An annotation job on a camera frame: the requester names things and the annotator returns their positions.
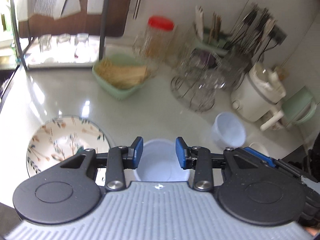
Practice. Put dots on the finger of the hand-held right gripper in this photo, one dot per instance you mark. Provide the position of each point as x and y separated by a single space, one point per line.
262 158

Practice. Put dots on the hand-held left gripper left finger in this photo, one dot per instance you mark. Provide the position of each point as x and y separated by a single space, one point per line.
137 155

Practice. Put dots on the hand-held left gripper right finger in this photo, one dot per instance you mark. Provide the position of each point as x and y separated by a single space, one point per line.
180 155

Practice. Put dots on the white plastic bowl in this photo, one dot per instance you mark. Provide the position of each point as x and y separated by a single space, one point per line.
157 160

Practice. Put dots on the white cup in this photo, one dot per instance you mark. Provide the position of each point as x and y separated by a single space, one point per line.
230 130

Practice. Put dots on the leaf pattern deep plate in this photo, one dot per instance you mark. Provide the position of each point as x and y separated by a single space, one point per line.
62 140

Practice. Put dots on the green thermos jug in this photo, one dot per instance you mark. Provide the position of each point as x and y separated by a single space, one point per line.
298 107

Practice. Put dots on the white electric kettle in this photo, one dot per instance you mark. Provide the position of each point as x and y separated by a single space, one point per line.
255 95

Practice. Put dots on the green basket of toothpicks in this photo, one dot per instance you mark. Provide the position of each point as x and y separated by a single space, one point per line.
120 77

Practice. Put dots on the red lid glass jar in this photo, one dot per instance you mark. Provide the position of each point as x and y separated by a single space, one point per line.
156 40

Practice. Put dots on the chopstick holder with chopsticks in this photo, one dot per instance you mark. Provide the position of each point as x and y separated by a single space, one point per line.
212 35

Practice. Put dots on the clear drinking glass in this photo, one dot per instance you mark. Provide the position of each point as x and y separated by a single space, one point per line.
63 41
45 42
82 42

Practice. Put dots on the black dish rack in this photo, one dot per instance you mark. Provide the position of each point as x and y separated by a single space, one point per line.
103 25

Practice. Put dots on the wooden cutting board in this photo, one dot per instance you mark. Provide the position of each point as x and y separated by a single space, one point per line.
110 10

